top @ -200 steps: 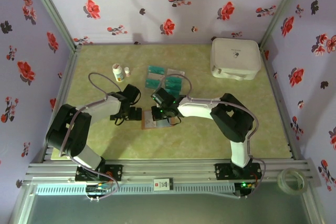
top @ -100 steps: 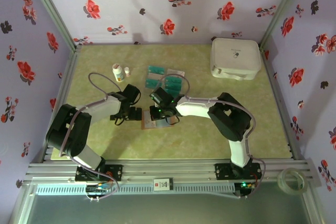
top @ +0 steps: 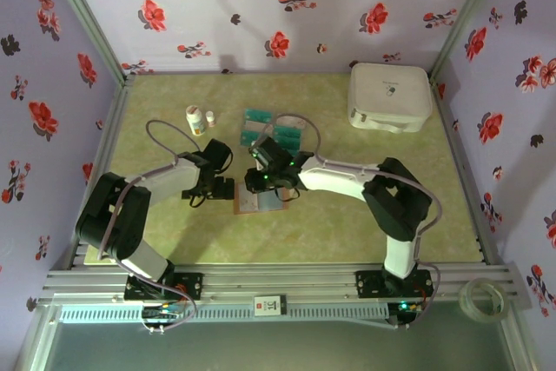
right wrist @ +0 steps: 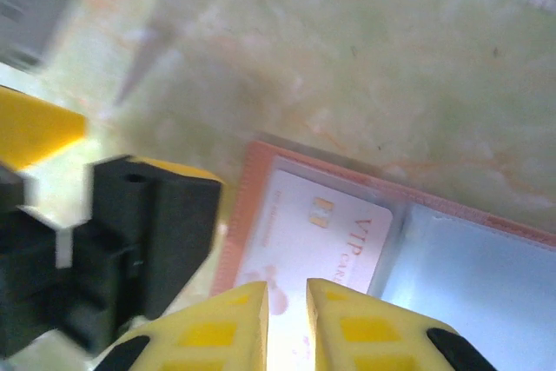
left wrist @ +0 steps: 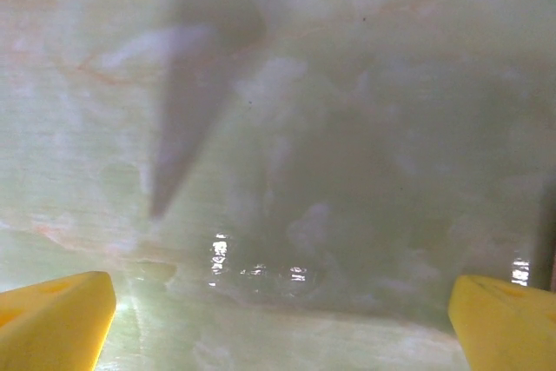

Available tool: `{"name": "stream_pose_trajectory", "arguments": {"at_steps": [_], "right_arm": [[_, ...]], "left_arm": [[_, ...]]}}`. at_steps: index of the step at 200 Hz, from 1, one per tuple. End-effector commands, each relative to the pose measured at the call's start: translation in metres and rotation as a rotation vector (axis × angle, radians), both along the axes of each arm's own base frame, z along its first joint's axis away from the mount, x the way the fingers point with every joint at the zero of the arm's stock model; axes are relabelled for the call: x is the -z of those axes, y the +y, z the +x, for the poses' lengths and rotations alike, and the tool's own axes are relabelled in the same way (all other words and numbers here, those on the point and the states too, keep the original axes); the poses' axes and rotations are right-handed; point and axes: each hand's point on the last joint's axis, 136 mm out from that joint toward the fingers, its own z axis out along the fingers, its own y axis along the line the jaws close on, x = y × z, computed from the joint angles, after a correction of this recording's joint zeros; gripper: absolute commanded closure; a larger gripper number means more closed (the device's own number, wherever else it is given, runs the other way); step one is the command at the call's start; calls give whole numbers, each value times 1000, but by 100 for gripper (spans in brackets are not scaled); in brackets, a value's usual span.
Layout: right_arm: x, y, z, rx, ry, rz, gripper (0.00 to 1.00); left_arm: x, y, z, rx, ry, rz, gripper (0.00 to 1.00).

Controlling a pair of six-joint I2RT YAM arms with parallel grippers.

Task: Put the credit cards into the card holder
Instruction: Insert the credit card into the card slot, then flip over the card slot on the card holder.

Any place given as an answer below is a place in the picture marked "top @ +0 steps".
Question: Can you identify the brown leather card holder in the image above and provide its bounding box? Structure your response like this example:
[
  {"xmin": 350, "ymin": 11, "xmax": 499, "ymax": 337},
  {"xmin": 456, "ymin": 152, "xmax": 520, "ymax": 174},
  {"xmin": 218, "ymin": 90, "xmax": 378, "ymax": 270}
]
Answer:
[{"xmin": 233, "ymin": 182, "xmax": 291, "ymax": 215}]

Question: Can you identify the grey base wire loop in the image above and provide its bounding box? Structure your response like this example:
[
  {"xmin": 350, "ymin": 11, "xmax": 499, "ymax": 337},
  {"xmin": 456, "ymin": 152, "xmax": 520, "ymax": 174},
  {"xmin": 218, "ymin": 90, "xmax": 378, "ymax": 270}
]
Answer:
[{"xmin": 138, "ymin": 286, "xmax": 200, "ymax": 333}]

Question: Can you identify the large white pill bottle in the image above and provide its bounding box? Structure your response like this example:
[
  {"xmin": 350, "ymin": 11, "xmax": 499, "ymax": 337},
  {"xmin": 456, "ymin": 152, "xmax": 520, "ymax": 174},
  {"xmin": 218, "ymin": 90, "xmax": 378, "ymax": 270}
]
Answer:
[{"xmin": 185, "ymin": 104, "xmax": 205, "ymax": 137}]

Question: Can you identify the small circuit board with wires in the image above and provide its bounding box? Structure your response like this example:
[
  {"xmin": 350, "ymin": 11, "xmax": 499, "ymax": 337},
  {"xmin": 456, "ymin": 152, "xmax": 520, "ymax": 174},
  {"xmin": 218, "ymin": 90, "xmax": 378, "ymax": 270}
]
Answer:
[{"xmin": 141, "ymin": 299, "xmax": 186, "ymax": 335}]

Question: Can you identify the grey metal panel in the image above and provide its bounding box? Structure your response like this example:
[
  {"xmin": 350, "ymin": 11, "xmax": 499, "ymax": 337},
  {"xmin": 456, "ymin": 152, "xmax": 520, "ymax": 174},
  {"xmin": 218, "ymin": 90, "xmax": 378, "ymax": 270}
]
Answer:
[{"xmin": 25, "ymin": 322, "xmax": 535, "ymax": 371}]

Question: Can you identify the aluminium frame leg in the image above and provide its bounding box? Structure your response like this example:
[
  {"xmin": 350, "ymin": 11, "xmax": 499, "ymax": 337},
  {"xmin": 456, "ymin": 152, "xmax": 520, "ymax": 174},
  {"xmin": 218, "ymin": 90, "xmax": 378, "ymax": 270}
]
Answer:
[
  {"xmin": 499, "ymin": 318, "xmax": 544, "ymax": 371},
  {"xmin": 17, "ymin": 305, "xmax": 62, "ymax": 371}
]

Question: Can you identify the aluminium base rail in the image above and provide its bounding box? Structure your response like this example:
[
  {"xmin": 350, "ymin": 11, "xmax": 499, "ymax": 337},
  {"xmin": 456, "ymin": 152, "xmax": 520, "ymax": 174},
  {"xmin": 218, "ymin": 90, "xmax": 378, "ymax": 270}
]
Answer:
[{"xmin": 41, "ymin": 260, "xmax": 532, "ymax": 308}]

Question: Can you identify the grey right arm cable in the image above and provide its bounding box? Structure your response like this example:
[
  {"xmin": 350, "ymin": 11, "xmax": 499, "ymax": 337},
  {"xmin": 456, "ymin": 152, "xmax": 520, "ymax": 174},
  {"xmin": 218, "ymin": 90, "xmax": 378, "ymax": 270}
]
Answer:
[{"xmin": 258, "ymin": 114, "xmax": 444, "ymax": 331}]

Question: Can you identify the white slotted cable duct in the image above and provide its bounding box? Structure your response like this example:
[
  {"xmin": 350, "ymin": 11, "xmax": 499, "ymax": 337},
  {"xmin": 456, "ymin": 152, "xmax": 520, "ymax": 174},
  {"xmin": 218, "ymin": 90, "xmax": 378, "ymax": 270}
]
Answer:
[{"xmin": 58, "ymin": 303, "xmax": 391, "ymax": 325}]

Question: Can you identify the aluminium frame post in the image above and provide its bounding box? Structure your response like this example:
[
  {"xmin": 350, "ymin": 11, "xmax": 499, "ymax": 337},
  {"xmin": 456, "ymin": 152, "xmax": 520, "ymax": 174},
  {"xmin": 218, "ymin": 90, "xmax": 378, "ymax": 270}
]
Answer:
[
  {"xmin": 39, "ymin": 0, "xmax": 136, "ymax": 85},
  {"xmin": 427, "ymin": 0, "xmax": 510, "ymax": 85}
]

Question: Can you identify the clear tape roll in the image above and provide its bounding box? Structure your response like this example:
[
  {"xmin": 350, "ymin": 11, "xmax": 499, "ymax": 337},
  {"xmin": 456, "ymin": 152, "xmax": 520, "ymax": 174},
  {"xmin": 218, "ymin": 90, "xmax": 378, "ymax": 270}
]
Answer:
[{"xmin": 459, "ymin": 277, "xmax": 510, "ymax": 324}]

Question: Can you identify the circuit board with green light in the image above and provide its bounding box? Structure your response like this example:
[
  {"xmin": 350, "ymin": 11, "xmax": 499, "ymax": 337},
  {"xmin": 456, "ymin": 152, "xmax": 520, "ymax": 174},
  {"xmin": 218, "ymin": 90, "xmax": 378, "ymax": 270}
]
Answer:
[{"xmin": 387, "ymin": 299, "xmax": 425, "ymax": 331}]

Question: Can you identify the white zip medicine case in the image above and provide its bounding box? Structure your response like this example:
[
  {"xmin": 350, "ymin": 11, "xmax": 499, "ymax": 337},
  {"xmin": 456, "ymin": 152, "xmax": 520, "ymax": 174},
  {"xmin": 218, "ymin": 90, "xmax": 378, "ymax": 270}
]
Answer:
[{"xmin": 346, "ymin": 62, "xmax": 434, "ymax": 134}]

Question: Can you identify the white label red square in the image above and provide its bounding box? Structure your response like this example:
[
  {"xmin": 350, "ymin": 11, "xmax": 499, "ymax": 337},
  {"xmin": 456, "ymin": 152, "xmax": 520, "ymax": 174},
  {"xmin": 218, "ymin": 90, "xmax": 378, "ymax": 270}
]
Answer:
[{"xmin": 253, "ymin": 295, "xmax": 287, "ymax": 317}]

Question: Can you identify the aluminium table side rail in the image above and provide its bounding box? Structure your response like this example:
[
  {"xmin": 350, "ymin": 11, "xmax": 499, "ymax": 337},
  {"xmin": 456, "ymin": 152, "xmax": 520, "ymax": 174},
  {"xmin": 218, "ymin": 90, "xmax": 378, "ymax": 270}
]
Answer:
[
  {"xmin": 69, "ymin": 74, "xmax": 136, "ymax": 270},
  {"xmin": 427, "ymin": 74, "xmax": 500, "ymax": 266}
]

